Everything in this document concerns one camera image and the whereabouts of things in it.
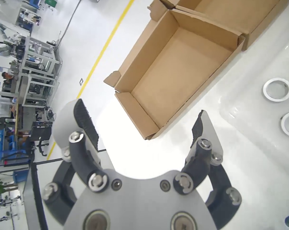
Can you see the shallow cardboard box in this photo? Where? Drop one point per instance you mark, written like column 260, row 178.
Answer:
column 178, row 72
column 230, row 3

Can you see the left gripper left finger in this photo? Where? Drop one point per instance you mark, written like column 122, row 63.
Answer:
column 83, row 159

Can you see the person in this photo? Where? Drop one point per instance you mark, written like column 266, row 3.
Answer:
column 7, row 77

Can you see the black office chair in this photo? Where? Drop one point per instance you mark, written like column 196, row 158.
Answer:
column 40, row 132

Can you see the deep clear plastic tray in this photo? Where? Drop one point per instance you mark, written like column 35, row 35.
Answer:
column 249, row 120

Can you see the white metal rack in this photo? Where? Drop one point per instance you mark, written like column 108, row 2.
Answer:
column 29, row 77

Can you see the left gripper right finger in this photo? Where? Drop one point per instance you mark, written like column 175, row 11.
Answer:
column 199, row 159

